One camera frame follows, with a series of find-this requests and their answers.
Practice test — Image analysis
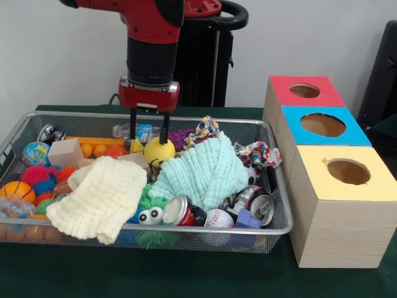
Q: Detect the white toy baseball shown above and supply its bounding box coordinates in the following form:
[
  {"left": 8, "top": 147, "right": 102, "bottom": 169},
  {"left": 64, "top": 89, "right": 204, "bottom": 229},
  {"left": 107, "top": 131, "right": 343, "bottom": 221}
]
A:
[{"left": 203, "top": 209, "right": 235, "bottom": 247}]

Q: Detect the cream knitted cloth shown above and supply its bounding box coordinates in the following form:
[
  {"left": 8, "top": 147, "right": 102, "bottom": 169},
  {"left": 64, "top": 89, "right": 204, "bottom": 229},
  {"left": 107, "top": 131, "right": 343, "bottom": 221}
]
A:
[{"left": 46, "top": 156, "right": 148, "bottom": 245}]

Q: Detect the pale wooden cube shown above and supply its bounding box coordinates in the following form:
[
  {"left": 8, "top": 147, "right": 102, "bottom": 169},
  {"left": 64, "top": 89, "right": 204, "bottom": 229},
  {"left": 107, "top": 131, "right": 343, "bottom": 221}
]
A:
[{"left": 48, "top": 138, "right": 84, "bottom": 169}]

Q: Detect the silver crushed can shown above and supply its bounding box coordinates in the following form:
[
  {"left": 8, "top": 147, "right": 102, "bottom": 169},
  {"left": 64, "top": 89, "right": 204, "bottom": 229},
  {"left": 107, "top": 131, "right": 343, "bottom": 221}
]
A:
[{"left": 247, "top": 192, "right": 275, "bottom": 227}]

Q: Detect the dark green table cloth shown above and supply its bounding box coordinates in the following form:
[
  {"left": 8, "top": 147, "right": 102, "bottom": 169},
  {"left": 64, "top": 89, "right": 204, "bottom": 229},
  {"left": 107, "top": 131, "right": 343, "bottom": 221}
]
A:
[{"left": 0, "top": 104, "right": 397, "bottom": 298}]

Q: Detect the red crushed can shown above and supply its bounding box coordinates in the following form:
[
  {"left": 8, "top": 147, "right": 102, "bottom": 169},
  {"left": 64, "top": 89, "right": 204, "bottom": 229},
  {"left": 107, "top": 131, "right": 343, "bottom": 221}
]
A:
[{"left": 161, "top": 195, "right": 207, "bottom": 227}]

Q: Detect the shallow clear mesh bin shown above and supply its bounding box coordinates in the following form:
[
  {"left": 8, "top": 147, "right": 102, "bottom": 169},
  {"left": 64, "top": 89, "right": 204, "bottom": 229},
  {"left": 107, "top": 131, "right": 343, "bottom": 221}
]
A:
[{"left": 0, "top": 112, "right": 294, "bottom": 254}]

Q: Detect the mint green knitted cloth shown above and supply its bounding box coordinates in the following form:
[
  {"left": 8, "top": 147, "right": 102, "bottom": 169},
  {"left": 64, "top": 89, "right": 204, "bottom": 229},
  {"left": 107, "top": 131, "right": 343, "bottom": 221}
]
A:
[{"left": 149, "top": 133, "right": 249, "bottom": 210}]

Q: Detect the yellow smiley ball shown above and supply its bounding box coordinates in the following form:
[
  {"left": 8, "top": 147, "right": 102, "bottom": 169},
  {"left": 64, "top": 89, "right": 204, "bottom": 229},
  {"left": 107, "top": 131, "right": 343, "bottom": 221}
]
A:
[{"left": 144, "top": 137, "right": 176, "bottom": 168}]

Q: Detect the colourful braided rope toy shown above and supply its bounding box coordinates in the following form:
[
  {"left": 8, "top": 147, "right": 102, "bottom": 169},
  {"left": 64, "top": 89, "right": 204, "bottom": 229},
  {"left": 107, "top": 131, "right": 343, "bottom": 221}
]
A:
[
  {"left": 234, "top": 142, "right": 283, "bottom": 169},
  {"left": 184, "top": 116, "right": 221, "bottom": 150}
]

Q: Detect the green spiky ball with eyes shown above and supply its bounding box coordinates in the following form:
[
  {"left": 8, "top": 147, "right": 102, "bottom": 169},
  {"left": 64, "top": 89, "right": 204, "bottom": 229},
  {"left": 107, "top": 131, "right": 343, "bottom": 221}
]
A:
[{"left": 136, "top": 186, "right": 181, "bottom": 247}]

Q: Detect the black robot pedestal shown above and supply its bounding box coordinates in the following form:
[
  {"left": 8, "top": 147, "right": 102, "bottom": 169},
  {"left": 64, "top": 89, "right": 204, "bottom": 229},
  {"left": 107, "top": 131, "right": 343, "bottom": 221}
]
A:
[{"left": 174, "top": 0, "right": 249, "bottom": 107}]

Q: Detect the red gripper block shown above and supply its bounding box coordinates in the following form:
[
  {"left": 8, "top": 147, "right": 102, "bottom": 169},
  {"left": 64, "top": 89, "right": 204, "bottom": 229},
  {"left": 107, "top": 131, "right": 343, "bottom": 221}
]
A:
[{"left": 118, "top": 76, "right": 181, "bottom": 150}]

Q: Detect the wooden box with three holes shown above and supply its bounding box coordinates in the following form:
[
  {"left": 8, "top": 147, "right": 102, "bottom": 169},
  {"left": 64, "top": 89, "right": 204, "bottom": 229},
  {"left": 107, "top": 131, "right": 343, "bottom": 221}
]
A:
[{"left": 262, "top": 76, "right": 397, "bottom": 269}]

